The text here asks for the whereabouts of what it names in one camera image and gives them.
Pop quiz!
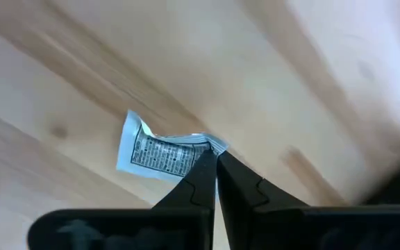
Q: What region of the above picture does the blue print white packet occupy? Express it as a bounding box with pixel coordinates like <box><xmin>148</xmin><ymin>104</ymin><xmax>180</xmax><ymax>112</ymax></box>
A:
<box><xmin>116</xmin><ymin>110</ymin><xmax>229</xmax><ymax>182</ymax></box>

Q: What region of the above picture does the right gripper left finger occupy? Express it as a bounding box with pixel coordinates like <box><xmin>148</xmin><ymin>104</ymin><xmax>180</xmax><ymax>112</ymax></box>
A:
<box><xmin>153</xmin><ymin>149</ymin><xmax>218</xmax><ymax>210</ymax></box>

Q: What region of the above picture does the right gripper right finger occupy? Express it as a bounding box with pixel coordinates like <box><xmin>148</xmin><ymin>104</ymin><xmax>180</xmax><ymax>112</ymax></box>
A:
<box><xmin>217</xmin><ymin>151</ymin><xmax>308</xmax><ymax>210</ymax></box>

